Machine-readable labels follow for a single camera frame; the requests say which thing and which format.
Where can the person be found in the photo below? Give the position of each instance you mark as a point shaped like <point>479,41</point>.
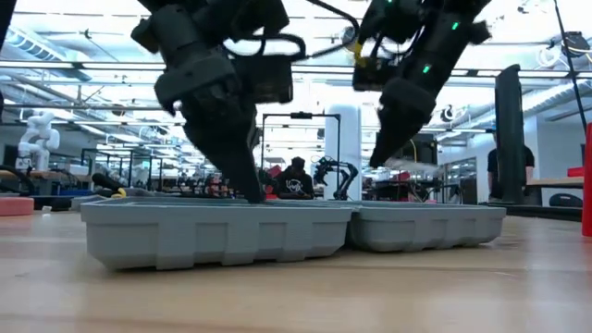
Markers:
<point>296,182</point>
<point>492,171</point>

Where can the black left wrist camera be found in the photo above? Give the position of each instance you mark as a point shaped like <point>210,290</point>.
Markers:
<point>266,78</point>

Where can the black work glove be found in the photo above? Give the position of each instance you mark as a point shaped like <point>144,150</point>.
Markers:
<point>108,181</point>

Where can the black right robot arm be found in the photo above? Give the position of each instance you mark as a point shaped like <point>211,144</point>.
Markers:
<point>462,14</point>

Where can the black background monitor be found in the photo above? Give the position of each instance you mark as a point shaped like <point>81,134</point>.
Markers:
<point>423,148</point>

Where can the thin black stand pole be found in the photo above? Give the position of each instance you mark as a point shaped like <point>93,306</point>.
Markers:
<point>571,69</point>

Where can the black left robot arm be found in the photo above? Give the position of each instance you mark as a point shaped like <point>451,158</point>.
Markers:
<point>185,28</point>

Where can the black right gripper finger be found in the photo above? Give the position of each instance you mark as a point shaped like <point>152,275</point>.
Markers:
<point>390,139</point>

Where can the black background workstation frame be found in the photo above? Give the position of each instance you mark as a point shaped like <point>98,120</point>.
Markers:
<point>115,159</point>

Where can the black ceiling device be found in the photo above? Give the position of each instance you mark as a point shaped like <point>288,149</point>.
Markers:
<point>575,44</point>

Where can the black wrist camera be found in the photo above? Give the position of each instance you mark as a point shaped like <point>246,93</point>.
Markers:
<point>370,74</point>
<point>266,78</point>

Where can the pink round pad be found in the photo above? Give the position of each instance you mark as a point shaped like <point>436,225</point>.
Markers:
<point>16,206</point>

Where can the red plastic bin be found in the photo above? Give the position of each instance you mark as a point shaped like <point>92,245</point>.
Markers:
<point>587,194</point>

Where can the white pillar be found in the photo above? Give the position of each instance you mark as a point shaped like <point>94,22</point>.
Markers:
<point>349,134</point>

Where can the black chair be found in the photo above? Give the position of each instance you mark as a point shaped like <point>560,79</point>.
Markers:
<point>555,201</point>

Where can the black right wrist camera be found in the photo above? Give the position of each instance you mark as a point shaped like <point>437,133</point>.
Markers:
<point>370,74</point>

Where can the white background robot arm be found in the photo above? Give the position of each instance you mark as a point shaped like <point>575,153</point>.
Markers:
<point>39,139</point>

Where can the black background robot arm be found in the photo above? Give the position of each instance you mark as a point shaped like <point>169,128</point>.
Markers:
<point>344,173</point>

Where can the grey plastic tool case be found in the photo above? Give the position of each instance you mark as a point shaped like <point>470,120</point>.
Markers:
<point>208,236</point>

